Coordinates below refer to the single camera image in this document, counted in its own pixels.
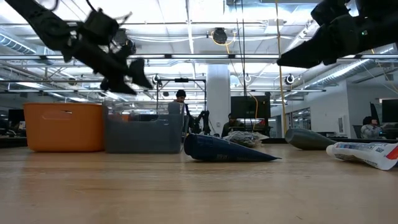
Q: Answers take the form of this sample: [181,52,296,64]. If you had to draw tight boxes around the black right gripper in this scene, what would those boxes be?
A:
[276,0,374,68]

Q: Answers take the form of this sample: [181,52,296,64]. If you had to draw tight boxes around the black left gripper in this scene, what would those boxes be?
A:
[61,36,153,96]

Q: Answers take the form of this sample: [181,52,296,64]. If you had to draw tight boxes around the clear plastic toiletry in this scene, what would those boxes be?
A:
[223,130,270,148]

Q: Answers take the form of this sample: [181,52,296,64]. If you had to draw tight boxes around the dark blue pouch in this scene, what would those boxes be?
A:
[183,133,282,162]

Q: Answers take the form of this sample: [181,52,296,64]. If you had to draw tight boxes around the white toothpaste tube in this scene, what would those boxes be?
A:
[325,141,398,171]

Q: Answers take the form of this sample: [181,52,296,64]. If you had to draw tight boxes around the standing person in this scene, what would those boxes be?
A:
[172,89,192,135]

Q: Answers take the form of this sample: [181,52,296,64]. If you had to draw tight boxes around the grey translucent plastic bin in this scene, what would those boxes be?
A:
[102,101,186,154]

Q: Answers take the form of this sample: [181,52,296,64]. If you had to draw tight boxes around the large black monitor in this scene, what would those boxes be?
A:
[230,95,272,119]

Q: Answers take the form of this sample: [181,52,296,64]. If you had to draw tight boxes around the orange plastic bin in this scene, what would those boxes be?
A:
[23,103,106,152]

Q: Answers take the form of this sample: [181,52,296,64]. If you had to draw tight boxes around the white building column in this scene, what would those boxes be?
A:
[206,63,231,136]

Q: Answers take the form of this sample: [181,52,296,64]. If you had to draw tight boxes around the seated person at monitor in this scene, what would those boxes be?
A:
[221,113,246,138]

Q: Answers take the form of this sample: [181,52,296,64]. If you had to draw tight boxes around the black ceiling cord reel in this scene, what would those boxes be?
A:
[212,27,229,45]
[112,27,137,55]

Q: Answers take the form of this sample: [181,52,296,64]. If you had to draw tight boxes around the black metal frame rig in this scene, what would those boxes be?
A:
[155,77,208,135]

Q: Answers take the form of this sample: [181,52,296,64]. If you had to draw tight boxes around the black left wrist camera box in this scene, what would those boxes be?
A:
[76,8,121,47]

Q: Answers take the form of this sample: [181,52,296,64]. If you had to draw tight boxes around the black hanging cables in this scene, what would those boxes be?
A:
[234,0,247,97]

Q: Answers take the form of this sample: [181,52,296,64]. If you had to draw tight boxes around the seated person by wall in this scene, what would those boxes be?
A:
[359,116,387,140]

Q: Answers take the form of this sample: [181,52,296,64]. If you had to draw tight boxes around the black monitor at wall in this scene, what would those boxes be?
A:
[381,98,398,123]

